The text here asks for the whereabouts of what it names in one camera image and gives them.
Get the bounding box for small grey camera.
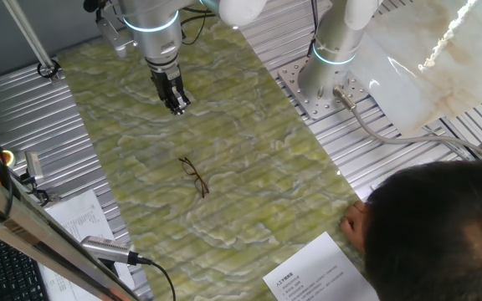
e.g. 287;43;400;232
23;150;45;183

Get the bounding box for thick grey base cable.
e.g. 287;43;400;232
332;85;482;162

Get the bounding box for silver ribbed camera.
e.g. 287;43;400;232
80;235;141;267

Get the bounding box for beige marble pattern sheet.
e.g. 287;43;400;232
349;0;482;137

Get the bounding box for densely printed paper sheet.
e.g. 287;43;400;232
38;188;136;301

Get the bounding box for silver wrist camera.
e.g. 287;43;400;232
96;16;136;59

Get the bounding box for instruction sheet with heading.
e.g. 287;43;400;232
262;232;380;301

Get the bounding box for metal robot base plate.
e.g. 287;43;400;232
277;56;370;121

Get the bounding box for black camera cable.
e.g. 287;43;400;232
136;255;177;301

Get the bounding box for person's dark-haired head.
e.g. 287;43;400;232
364;161;482;301

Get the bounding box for black keyboard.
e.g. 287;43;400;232
0;227;49;301

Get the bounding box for person's hand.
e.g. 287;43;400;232
340;200;370;252

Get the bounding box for thin aluminium pole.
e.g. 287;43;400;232
2;0;60;80

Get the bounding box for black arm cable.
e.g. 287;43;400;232
180;6;218;46
305;0;320;59

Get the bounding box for brown thin-framed glasses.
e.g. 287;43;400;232
177;156;211;199

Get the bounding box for black cable loop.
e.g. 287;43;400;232
36;59;61;79

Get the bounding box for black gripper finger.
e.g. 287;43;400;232
163;99;183;116
172;85;192;112

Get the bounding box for aluminium frame bar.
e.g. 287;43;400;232
0;161;141;301

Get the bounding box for green marble pattern mat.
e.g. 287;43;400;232
56;8;367;301

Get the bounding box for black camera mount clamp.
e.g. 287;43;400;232
18;171;52;207

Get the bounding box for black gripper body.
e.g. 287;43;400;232
146;57;186;101

